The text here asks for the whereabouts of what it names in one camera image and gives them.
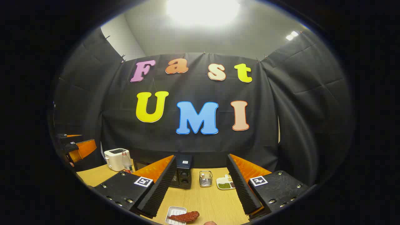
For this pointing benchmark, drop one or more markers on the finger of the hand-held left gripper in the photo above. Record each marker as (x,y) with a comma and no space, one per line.
(67,139)
(84,148)

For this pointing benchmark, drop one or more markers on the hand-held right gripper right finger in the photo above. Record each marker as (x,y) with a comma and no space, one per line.
(242,187)

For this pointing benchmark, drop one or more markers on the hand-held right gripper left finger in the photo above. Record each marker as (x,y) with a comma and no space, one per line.
(159,190)

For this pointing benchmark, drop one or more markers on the black electric oven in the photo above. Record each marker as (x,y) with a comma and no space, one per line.
(184,175)

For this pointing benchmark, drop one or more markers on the red-brown grilled meat piece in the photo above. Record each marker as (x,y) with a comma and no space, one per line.
(186,216)

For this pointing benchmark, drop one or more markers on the white divided dish of beans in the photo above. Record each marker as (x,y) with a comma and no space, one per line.
(223,185)

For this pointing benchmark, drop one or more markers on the white ribbed tray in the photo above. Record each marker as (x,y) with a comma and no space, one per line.
(175,211)

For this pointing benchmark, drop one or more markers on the white toaster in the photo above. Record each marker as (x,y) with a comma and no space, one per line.
(114,159)

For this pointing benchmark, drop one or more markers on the clear plastic bottle red label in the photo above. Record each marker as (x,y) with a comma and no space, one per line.
(126,164)

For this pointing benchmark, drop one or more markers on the black backdrop cloth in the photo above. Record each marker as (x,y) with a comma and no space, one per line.
(193,87)

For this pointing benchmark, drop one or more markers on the small ceiling light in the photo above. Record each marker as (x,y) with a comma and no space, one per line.
(292,35)

